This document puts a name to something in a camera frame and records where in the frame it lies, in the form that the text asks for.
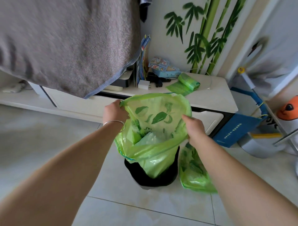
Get person's left hand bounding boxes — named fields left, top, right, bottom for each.
left=103, top=99, right=130, bottom=130

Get person's right hand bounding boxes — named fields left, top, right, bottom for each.
left=181, top=114, right=207, bottom=146

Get green leaf-print trash bag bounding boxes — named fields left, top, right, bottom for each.
left=114, top=93, right=193, bottom=179

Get person's right forearm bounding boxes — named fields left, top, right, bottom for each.
left=190, top=135, right=298, bottom=226

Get person's left forearm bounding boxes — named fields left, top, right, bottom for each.
left=0, top=122, right=124, bottom=226

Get black set-top box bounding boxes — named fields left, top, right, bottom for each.
left=109, top=78, right=134, bottom=88

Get white low cabinet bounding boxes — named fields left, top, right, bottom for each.
left=0, top=70, right=239, bottom=136

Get white power adapter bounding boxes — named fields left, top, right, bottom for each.
left=138, top=80, right=152, bottom=90

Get roll of green trash bags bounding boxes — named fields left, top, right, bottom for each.
left=166, top=73, right=201, bottom=97

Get black power adapter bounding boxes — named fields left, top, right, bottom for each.
left=149, top=78, right=171, bottom=88

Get light blue box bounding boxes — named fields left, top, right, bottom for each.
left=152, top=66, right=181, bottom=79

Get colourful upright booklets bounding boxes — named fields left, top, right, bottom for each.
left=134, top=35, right=151, bottom=86

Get blue book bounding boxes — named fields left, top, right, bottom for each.
left=212, top=113, right=262, bottom=148

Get full green trash bag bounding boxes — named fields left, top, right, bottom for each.
left=179, top=142, right=218, bottom=194

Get colourful card box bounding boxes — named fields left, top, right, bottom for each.
left=148, top=56, right=169, bottom=69

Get black trash bin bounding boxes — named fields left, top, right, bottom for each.
left=124, top=146, right=180, bottom=188

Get white roll with yellow cap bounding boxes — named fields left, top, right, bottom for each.
left=237, top=67, right=256, bottom=89

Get grey fleece blanket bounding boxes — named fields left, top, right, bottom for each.
left=0, top=0, right=142, bottom=99

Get orange and white plush toy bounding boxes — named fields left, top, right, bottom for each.
left=276, top=95, right=298, bottom=136

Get silver bracelet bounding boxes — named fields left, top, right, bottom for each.
left=103, top=120, right=126, bottom=132

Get blue metal frame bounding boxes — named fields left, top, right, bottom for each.
left=230, top=87, right=270, bottom=117

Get bamboo wall decal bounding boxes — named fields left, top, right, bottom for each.
left=164, top=0, right=247, bottom=75

